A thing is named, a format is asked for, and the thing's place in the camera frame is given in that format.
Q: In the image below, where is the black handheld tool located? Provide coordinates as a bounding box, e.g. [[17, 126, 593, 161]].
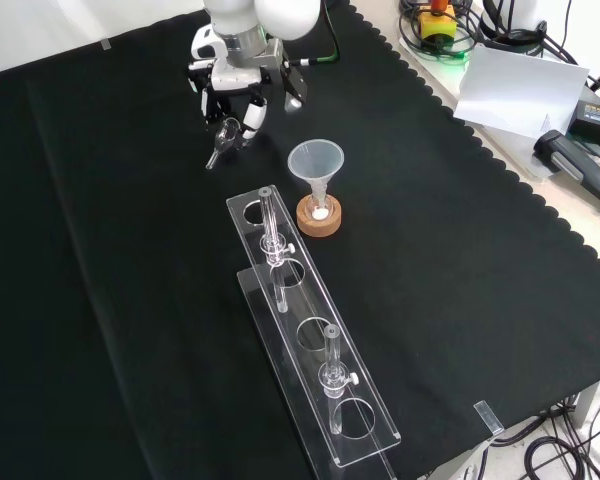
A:
[[532, 128, 600, 214]]

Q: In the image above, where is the cork ring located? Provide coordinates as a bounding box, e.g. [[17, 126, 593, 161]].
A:
[[296, 193, 343, 239]]

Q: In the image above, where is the clear plastic funnel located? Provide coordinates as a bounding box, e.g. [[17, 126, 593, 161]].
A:
[[287, 141, 346, 209]]

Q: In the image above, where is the round-bottom glass flask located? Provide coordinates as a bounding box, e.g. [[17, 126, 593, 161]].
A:
[[304, 185, 337, 222]]

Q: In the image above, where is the green cable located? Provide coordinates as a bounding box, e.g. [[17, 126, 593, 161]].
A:
[[289, 0, 343, 68]]

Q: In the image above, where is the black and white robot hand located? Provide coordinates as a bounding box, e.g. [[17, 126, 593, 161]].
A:
[[186, 25, 272, 150]]

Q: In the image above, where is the yellow stop button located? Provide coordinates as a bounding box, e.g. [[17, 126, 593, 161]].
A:
[[418, 0, 457, 44]]

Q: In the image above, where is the black cloth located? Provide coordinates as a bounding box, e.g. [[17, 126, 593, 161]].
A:
[[0, 0, 600, 480]]

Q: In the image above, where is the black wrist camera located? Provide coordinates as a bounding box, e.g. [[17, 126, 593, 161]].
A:
[[279, 58, 310, 114]]

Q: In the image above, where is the clear acrylic funnel stand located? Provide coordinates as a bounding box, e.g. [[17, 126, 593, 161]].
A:
[[225, 184, 402, 480]]

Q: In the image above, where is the white cylindrical post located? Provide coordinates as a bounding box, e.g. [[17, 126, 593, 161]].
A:
[[508, 0, 549, 34]]

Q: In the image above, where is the black power adapter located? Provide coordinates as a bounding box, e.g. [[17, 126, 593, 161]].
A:
[[571, 97, 600, 147]]

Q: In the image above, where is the pale board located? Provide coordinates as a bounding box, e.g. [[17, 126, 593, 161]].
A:
[[452, 43, 592, 141]]

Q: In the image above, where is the grey table leg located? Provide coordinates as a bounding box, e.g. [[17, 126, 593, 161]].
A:
[[576, 368, 600, 432]]

